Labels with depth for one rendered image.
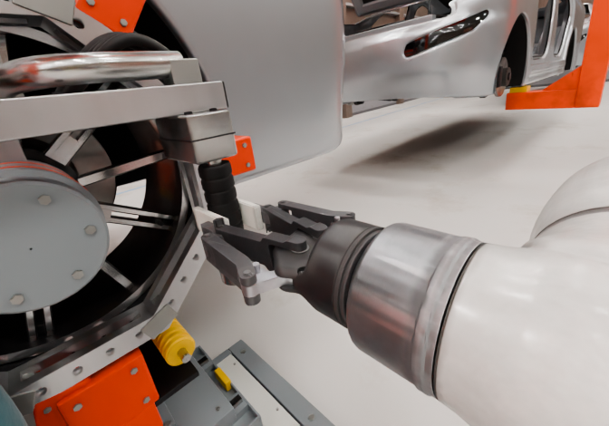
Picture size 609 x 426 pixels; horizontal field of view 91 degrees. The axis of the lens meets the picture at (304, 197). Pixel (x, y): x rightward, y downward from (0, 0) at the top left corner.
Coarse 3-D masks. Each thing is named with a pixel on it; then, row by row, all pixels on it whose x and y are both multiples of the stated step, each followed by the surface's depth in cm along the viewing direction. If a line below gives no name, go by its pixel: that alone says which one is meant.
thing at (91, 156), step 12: (72, 132) 61; (24, 144) 57; (36, 144) 58; (48, 144) 59; (84, 144) 63; (96, 144) 64; (84, 156) 63; (96, 156) 65; (108, 156) 66; (72, 168) 62; (84, 168) 64; (96, 168) 65; (108, 180) 67; (96, 192) 66; (108, 192) 68
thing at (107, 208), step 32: (0, 32) 40; (32, 32) 42; (96, 128) 50; (64, 160) 48; (128, 160) 55; (160, 160) 59; (160, 192) 69; (128, 224) 56; (128, 256) 68; (160, 256) 61; (96, 288) 63; (128, 288) 58; (0, 320) 53; (32, 320) 49; (64, 320) 55; (96, 320) 54; (0, 352) 46; (32, 352) 48
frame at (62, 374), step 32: (0, 0) 34; (32, 0) 35; (64, 0) 37; (64, 32) 38; (96, 32) 40; (192, 192) 57; (192, 224) 59; (192, 256) 55; (160, 288) 56; (128, 320) 53; (160, 320) 53; (64, 352) 47; (96, 352) 47; (128, 352) 50; (32, 384) 42; (64, 384) 44
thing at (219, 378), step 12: (204, 360) 96; (216, 372) 91; (216, 384) 91; (228, 384) 88; (228, 396) 87; (240, 396) 84; (240, 408) 81; (252, 408) 81; (240, 420) 80; (252, 420) 80
